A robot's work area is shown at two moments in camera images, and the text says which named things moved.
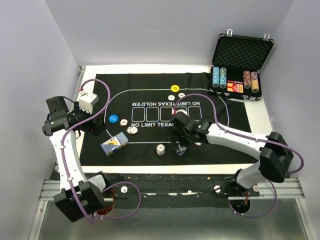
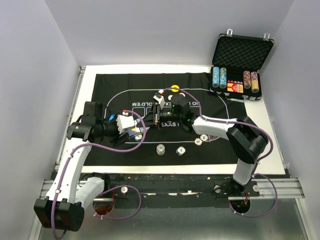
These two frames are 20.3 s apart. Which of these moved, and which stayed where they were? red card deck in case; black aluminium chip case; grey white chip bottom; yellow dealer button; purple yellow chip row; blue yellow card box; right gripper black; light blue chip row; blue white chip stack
Moved: grey white chip bottom; blue yellow card box; right gripper black
Stayed: black aluminium chip case; purple yellow chip row; yellow dealer button; light blue chip row; red card deck in case; blue white chip stack
